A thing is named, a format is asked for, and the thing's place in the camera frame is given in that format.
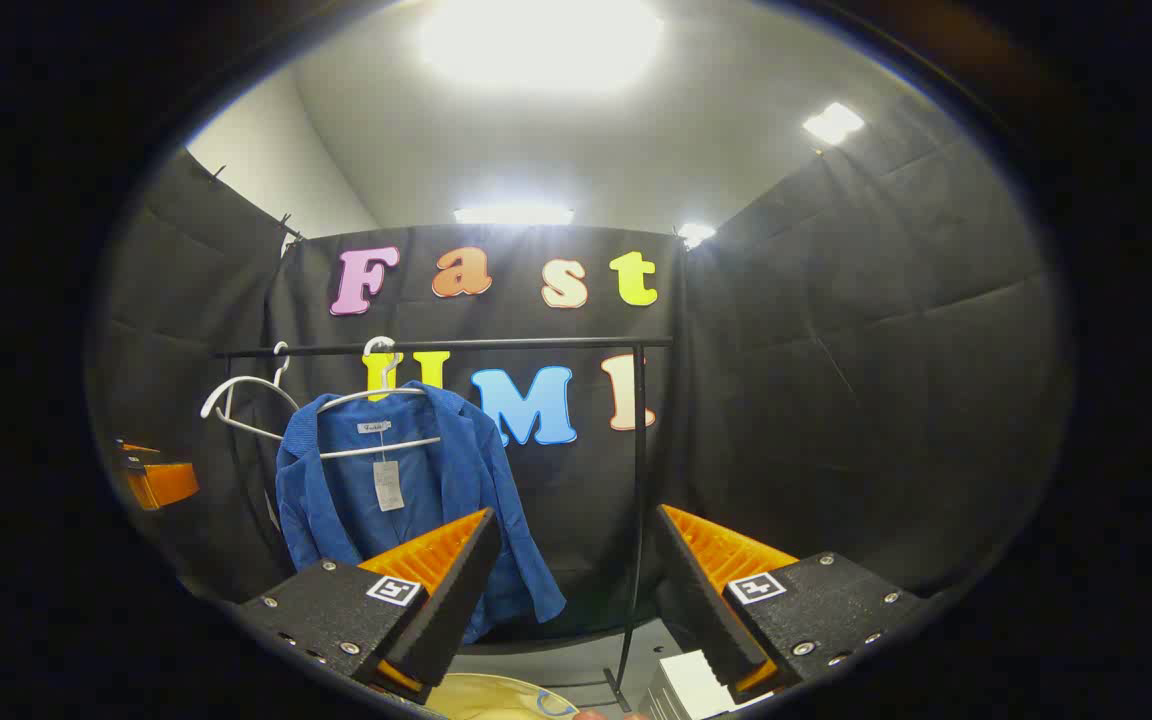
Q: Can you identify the beige round laundry hamper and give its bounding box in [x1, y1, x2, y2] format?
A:
[424, 673, 582, 720]

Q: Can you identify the white ridged box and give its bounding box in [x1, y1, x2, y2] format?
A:
[641, 648, 772, 720]

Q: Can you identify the large ceiling light panel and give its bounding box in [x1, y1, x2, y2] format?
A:
[421, 0, 665, 96]

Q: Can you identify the blue corduroy jacket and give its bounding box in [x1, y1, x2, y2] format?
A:
[274, 381, 567, 644]

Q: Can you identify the black metal garment rack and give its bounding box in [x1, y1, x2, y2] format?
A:
[214, 337, 677, 713]

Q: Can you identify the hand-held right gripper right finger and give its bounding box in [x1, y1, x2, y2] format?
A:
[651, 503, 927, 706]

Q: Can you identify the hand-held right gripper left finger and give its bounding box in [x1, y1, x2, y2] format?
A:
[236, 507, 504, 706]

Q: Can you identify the black backdrop cloth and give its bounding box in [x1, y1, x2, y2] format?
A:
[86, 90, 1072, 641]

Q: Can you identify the white plastic clothes hanger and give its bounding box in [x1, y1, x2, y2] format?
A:
[316, 336, 444, 462]
[200, 342, 302, 443]

